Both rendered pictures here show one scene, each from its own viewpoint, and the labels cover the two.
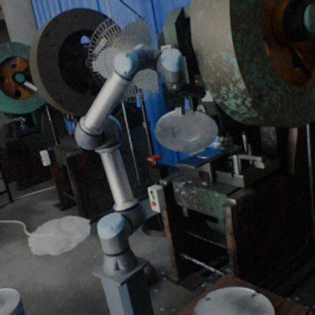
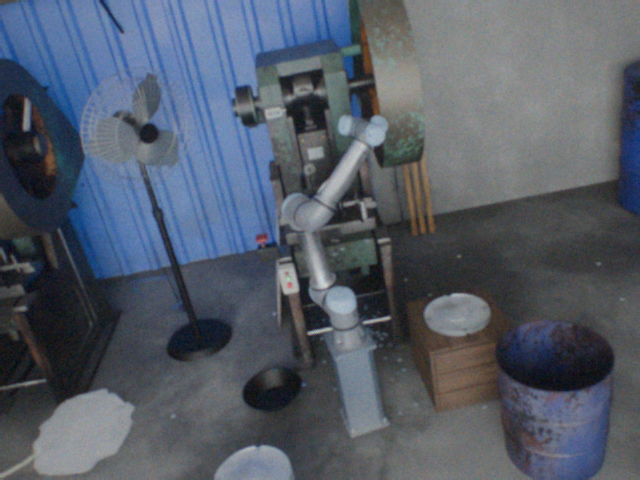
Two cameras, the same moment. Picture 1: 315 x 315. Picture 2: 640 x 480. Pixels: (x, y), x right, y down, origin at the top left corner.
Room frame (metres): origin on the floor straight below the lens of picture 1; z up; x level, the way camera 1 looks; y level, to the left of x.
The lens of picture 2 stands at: (0.12, 2.03, 2.07)
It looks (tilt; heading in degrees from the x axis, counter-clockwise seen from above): 27 degrees down; 306
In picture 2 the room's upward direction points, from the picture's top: 11 degrees counter-clockwise
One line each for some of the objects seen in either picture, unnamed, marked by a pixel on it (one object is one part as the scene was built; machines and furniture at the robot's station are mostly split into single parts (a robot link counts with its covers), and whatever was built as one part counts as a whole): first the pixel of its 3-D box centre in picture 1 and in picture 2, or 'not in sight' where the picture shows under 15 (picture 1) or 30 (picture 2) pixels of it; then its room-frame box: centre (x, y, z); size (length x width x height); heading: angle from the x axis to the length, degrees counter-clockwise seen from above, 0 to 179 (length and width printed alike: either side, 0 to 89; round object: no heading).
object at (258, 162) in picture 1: (252, 154); (358, 198); (1.65, -0.48, 0.76); 0.17 x 0.06 x 0.10; 35
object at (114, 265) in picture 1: (118, 256); (346, 329); (1.38, 0.23, 0.50); 0.15 x 0.15 x 0.10
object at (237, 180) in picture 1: (228, 165); (328, 218); (1.79, -0.38, 0.68); 0.45 x 0.30 x 0.06; 35
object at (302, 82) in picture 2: not in sight; (306, 106); (1.79, -0.38, 1.27); 0.21 x 0.12 x 0.34; 125
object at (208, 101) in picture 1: (213, 99); (316, 155); (1.77, -0.35, 1.04); 0.17 x 0.15 x 0.30; 125
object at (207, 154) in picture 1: (204, 168); (329, 226); (1.69, -0.24, 0.72); 0.25 x 0.14 x 0.14; 125
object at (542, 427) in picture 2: not in sight; (553, 402); (0.57, 0.11, 0.24); 0.42 x 0.42 x 0.48
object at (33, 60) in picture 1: (112, 110); (10, 219); (3.42, 0.30, 0.87); 1.53 x 0.99 x 1.74; 123
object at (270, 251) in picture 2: (160, 180); (271, 261); (1.91, -0.02, 0.62); 0.10 x 0.06 x 0.20; 35
